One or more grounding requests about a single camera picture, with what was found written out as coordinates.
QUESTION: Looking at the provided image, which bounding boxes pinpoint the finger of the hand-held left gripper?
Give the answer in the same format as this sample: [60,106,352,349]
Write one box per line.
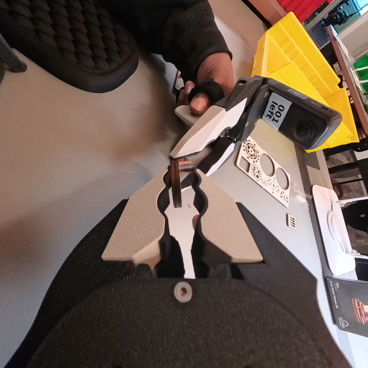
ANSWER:
[197,137,238,177]
[170,97,249,159]

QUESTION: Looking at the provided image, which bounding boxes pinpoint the black desk mat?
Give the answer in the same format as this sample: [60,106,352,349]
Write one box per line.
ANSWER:
[295,142,335,278]

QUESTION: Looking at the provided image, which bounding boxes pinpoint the white flat device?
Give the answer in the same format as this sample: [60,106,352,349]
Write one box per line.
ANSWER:
[312,184,358,276]

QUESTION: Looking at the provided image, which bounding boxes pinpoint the dark product box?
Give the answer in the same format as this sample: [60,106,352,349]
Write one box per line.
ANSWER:
[326,275,368,339]

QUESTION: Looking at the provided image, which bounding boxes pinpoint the clear plastic bag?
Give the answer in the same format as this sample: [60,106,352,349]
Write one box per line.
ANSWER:
[290,183,313,206]

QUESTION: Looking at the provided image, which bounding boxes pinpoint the person's left forearm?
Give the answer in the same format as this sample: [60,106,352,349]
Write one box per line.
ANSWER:
[115,0,233,85]

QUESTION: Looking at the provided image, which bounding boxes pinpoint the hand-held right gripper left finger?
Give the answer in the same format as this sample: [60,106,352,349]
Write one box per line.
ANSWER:
[101,168,174,275]

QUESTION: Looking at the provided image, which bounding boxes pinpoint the person's left hand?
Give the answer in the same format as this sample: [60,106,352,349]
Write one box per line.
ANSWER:
[177,53,236,116]

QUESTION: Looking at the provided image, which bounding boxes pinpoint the black woven armrest pad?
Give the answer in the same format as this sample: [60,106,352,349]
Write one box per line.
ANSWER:
[0,0,140,94]

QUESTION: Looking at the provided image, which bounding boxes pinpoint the yellow plastic bin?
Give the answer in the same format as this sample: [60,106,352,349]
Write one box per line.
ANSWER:
[251,11,360,153]

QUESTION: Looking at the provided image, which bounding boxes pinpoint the wooden ring base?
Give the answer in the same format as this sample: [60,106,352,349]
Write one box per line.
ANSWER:
[169,158,183,209]

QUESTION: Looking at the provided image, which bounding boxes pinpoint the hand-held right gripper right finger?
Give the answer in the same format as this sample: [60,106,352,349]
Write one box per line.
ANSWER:
[192,168,264,272]

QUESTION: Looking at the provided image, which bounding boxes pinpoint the brown wooden post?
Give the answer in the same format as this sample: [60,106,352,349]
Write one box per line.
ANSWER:
[327,25,368,136]

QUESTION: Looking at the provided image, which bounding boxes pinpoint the green storage bin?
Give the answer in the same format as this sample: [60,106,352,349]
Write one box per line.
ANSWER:
[352,55,368,101]

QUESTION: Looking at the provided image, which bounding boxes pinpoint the wooden parts board round holes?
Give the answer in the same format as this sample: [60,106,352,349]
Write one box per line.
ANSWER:
[235,136,291,208]

